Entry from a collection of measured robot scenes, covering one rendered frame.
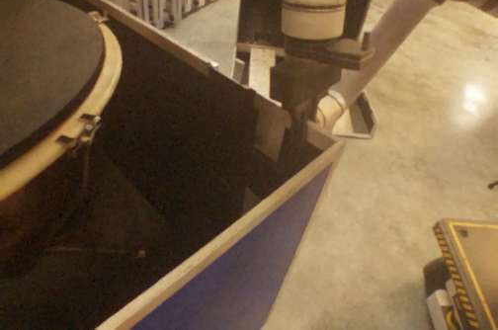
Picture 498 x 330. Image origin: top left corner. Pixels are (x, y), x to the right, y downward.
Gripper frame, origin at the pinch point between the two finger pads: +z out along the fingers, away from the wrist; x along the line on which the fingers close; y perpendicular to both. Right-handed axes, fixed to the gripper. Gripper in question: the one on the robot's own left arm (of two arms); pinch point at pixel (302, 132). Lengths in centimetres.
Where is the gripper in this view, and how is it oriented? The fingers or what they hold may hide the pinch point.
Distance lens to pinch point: 56.4
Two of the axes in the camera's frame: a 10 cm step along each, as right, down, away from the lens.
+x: -6.9, 4.2, -5.9
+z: 0.1, 8.2, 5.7
